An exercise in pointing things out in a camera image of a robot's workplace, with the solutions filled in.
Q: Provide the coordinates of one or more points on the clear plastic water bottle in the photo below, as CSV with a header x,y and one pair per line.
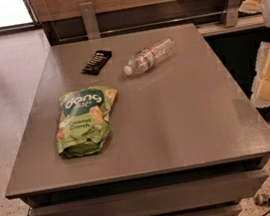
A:
x,y
148,57

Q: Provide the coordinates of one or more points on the grey drawer table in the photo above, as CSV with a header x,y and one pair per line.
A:
x,y
184,139

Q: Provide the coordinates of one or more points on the black candy bar wrapper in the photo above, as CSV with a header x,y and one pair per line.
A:
x,y
97,62

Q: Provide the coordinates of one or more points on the green snack bag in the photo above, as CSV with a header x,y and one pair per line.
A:
x,y
84,122

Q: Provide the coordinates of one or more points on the right metal wall bracket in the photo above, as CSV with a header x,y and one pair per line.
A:
x,y
230,13

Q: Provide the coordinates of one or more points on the metal wall bracket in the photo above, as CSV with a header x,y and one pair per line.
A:
x,y
90,21
230,13

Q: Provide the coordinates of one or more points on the left metal wall bracket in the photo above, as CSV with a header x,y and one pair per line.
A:
x,y
90,21

